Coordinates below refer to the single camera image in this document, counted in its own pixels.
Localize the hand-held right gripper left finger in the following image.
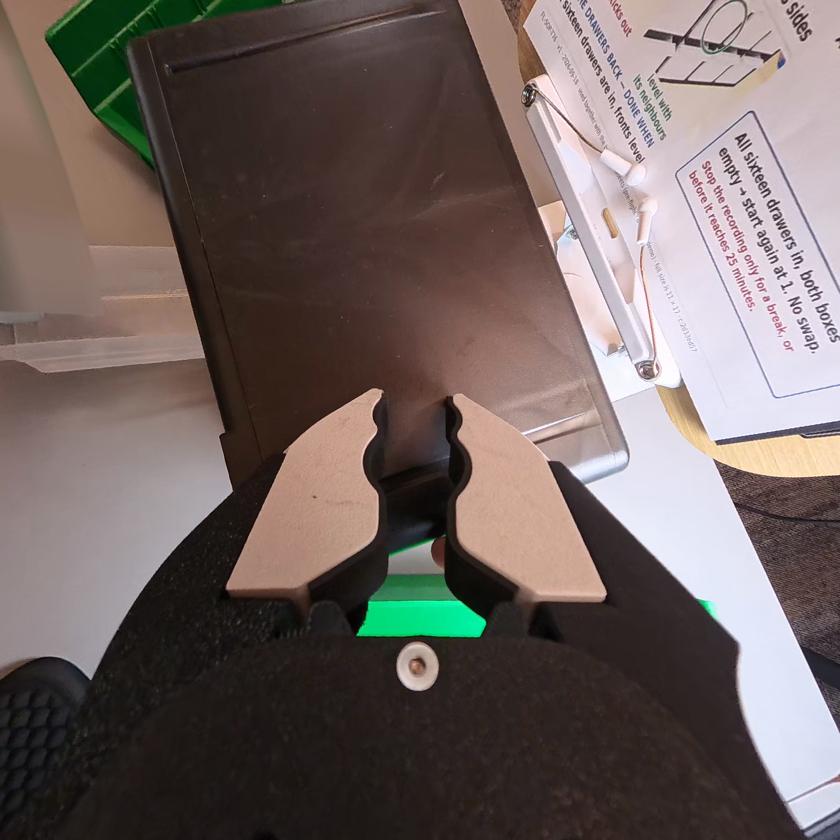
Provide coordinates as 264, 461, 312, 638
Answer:
226, 388, 390, 618

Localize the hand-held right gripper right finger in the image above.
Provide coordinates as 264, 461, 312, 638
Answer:
444, 394, 609, 618

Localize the green plastic bin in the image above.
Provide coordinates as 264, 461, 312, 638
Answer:
357, 570, 718, 639
45, 0, 217, 165

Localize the clear plastic drawer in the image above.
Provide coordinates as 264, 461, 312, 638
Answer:
0, 246, 206, 374

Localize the black drawer cabinet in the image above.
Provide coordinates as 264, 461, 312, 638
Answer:
126, 0, 630, 490

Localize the white poster clip stand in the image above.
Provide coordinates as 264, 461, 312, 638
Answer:
523, 75, 683, 388

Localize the printed instruction poster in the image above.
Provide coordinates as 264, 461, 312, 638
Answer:
523, 0, 840, 444

